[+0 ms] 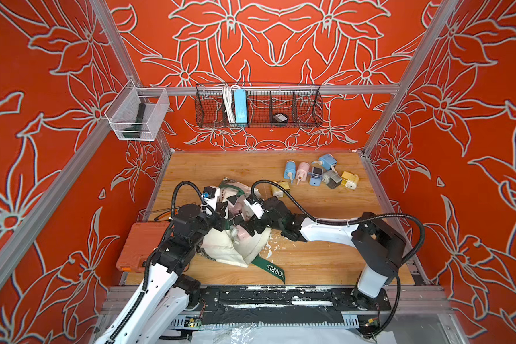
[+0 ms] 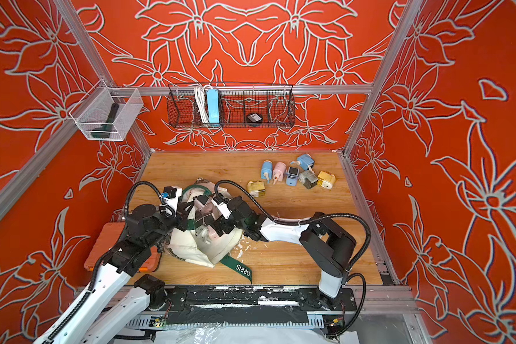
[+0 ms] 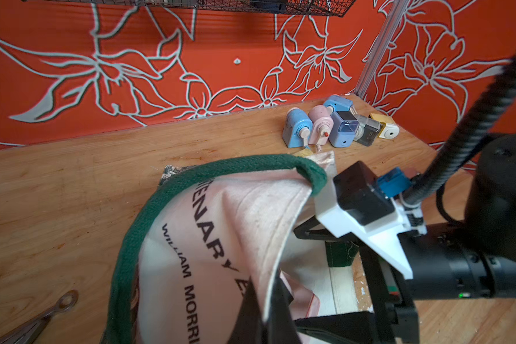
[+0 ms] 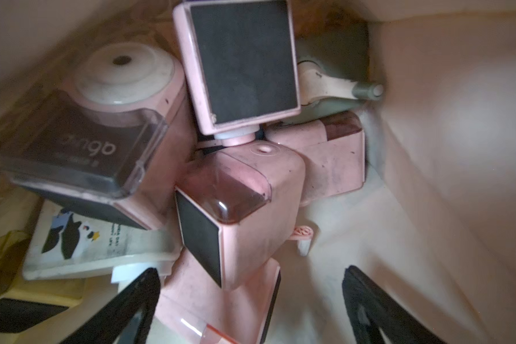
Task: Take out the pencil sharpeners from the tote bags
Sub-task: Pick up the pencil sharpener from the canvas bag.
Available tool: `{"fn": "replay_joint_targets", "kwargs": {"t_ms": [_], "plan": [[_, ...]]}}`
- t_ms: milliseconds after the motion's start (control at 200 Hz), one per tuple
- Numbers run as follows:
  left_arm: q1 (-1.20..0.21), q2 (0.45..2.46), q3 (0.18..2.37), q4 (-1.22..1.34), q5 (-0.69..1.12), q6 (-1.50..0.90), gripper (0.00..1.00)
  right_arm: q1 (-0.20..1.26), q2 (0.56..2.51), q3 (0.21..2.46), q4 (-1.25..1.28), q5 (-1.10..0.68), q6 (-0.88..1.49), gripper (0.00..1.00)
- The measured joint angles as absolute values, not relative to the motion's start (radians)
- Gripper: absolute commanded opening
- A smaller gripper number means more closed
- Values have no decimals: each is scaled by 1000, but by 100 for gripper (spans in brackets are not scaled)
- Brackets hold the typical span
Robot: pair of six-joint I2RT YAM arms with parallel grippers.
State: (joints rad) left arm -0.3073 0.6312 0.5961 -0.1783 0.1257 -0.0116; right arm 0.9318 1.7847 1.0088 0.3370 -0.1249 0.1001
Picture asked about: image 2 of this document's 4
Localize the white canvas tote bag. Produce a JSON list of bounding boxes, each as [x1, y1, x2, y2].
[[162, 178, 253, 282]]

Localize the pink square pencil sharpener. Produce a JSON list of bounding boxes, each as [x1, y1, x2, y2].
[[194, 202, 220, 227]]

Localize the blue pencil sharpener pink cap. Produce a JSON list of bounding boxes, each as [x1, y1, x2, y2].
[[260, 160, 273, 183]]

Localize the light blue small sharpener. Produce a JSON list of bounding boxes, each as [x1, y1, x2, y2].
[[285, 167, 300, 186]]

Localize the blue square pencil sharpener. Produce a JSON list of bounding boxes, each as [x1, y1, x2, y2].
[[290, 153, 315, 171]]

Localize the yellow white pencil sharpener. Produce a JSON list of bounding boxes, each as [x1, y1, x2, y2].
[[318, 171, 336, 189]]

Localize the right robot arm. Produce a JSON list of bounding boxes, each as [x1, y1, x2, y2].
[[212, 179, 371, 300]]

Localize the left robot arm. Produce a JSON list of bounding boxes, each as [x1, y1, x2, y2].
[[36, 181, 183, 343]]

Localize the red plastic tool case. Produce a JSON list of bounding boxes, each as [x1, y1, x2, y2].
[[83, 222, 161, 272]]

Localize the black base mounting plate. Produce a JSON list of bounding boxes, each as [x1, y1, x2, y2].
[[165, 285, 357, 312]]

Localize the small black item in basket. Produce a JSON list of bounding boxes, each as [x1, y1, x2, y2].
[[245, 113, 263, 127]]

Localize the dark green tool in bin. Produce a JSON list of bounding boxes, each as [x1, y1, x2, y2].
[[91, 103, 119, 139]]

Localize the light blue box in basket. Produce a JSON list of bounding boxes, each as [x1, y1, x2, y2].
[[206, 89, 221, 126]]

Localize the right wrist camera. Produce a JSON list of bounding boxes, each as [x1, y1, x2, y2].
[[213, 199, 232, 219]]

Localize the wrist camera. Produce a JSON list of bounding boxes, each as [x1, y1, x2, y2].
[[161, 186, 182, 216], [213, 199, 232, 219]]

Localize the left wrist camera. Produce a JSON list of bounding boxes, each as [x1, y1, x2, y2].
[[161, 186, 182, 216]]

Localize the black wire wall basket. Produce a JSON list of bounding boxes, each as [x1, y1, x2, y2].
[[166, 83, 296, 129]]

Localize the white cable in basket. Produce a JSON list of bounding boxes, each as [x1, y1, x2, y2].
[[194, 85, 209, 125]]

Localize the clear plastic wall bin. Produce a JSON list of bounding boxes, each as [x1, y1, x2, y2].
[[69, 83, 143, 142]]

